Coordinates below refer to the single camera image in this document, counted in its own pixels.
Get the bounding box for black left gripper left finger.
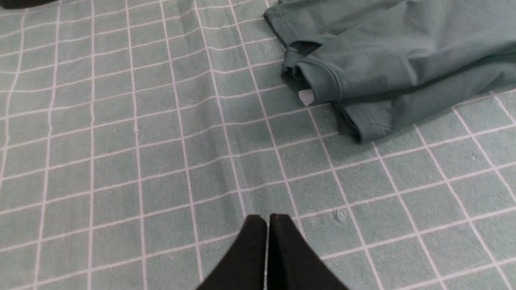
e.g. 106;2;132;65
197;215;268;290

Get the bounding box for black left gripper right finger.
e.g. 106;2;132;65
267;213;347;290

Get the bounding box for green long-sleeve top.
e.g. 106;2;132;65
264;0;516;143

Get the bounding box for green checked tablecloth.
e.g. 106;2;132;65
0;0;515;290

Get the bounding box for dark olive crumpled garment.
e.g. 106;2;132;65
0;0;55;10

